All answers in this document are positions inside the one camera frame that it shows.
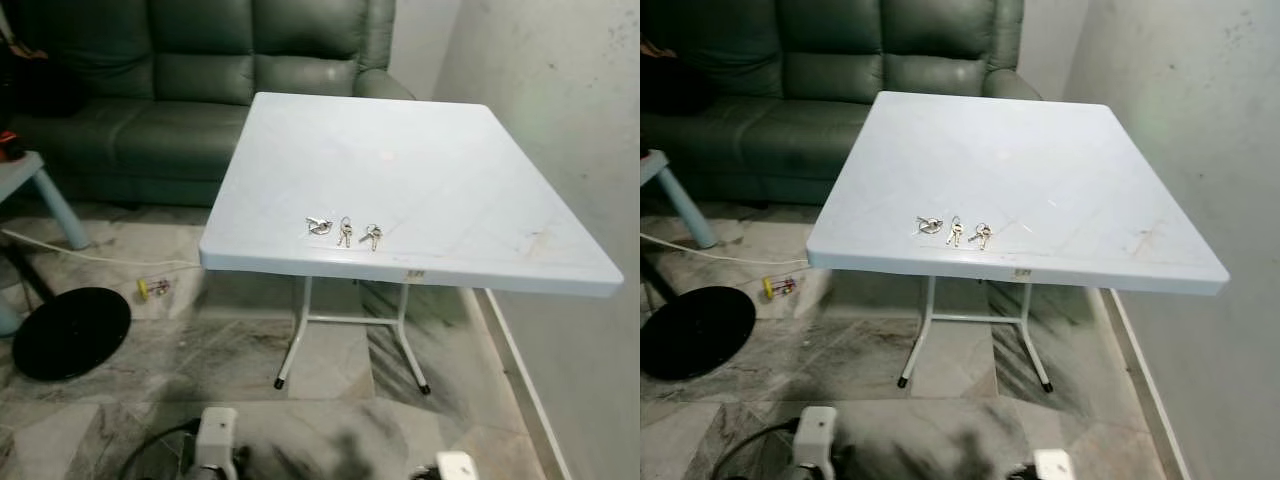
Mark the brass and silver key pair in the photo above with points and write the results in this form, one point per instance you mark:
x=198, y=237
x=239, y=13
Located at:
x=954, y=233
x=372, y=237
x=344, y=234
x=981, y=236

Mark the light blue small table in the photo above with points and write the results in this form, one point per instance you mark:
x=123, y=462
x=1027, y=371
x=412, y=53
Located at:
x=690, y=215
x=60, y=210

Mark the black round floor stand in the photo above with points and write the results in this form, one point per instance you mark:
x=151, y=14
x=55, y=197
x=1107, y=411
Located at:
x=695, y=335
x=70, y=335

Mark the small yellow toy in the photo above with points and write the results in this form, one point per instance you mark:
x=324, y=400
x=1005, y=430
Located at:
x=769, y=288
x=143, y=290

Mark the black bag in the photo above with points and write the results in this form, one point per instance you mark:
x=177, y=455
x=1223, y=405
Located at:
x=675, y=90
x=40, y=90

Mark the green leather sofa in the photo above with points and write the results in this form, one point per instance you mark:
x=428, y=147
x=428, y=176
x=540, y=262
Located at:
x=800, y=120
x=200, y=120

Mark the white folding table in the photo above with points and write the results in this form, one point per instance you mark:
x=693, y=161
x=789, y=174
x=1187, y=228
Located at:
x=1010, y=170
x=400, y=170

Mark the small orange object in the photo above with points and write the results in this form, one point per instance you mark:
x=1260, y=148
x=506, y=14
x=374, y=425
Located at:
x=8, y=147

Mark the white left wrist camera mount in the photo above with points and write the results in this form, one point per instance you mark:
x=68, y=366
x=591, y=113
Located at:
x=815, y=432
x=216, y=432

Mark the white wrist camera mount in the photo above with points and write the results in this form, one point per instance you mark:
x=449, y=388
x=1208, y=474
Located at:
x=1053, y=466
x=216, y=432
x=457, y=467
x=815, y=432

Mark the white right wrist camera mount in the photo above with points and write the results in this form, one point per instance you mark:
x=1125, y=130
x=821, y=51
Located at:
x=457, y=467
x=1053, y=466

